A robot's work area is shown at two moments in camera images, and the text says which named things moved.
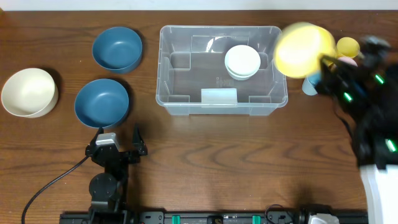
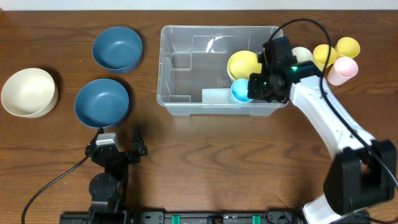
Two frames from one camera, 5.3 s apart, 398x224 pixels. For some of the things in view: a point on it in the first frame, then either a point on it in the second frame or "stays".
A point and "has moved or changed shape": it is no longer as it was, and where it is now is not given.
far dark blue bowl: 117,49 stays
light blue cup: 308,86 has moved or changed shape
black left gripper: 131,158 stays
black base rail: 162,216 stays
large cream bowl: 30,93 stays
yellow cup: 347,47 stays
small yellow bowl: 300,48 -> 240,64
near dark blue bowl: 102,102 stays
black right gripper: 334,86 -> 255,91
